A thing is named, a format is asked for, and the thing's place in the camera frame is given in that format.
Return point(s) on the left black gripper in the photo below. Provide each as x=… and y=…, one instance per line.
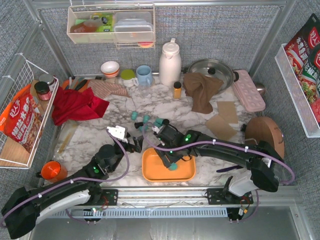
x=132, y=144

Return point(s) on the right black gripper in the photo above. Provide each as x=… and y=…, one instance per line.
x=164, y=155

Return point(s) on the orange plastic tray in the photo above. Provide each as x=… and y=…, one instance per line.
x=154, y=170

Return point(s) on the black coffee capsule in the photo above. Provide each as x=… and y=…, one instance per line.
x=165, y=122
x=137, y=125

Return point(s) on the tan scouring pad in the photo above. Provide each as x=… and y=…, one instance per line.
x=220, y=128
x=227, y=110

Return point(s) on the brown cloth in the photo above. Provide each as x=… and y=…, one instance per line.
x=201, y=89

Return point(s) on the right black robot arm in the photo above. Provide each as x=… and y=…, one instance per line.
x=258, y=159

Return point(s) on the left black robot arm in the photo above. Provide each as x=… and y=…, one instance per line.
x=26, y=208

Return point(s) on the orange spice bottle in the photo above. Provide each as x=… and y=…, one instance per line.
x=177, y=90

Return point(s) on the blue mug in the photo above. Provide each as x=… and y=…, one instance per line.
x=144, y=76

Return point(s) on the striped beige cloth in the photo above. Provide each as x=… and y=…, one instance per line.
x=102, y=89

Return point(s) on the green lid white cup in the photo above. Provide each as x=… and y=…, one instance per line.
x=128, y=78

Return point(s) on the white orange striped bowl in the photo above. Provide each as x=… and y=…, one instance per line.
x=110, y=69

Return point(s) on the red cloth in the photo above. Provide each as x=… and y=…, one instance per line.
x=73, y=105

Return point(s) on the black small lid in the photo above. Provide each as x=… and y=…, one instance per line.
x=243, y=128

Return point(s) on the white thermos jug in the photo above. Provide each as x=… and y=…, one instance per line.
x=170, y=63

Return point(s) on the orange cup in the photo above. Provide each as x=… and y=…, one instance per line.
x=53, y=172

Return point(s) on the round wooden board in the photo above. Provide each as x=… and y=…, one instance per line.
x=263, y=128

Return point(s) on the steel pot with lid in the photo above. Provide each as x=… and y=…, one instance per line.
x=216, y=69

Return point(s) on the pink egg tray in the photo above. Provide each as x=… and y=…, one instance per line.
x=247, y=93

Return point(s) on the silver lid glass jar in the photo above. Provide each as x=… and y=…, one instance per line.
x=47, y=78

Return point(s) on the clear plastic food container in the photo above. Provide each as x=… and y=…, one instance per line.
x=133, y=26

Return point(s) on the red snack bag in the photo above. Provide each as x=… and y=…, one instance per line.
x=20, y=121

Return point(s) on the red seasoning packet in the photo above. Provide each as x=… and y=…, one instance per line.
x=303, y=52

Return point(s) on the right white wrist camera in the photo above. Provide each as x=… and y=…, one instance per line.
x=155, y=129

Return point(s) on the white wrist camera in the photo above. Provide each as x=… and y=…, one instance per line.
x=118, y=132
x=155, y=129

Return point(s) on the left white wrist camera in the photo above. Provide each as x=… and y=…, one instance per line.
x=118, y=132

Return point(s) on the purple handled knife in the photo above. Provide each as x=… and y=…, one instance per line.
x=227, y=169

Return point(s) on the cream wall shelf basket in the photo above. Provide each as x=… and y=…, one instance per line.
x=81, y=29

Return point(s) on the white wire wall basket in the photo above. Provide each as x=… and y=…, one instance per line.
x=12, y=154

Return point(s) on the right white wall basket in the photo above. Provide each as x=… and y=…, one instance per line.
x=301, y=105

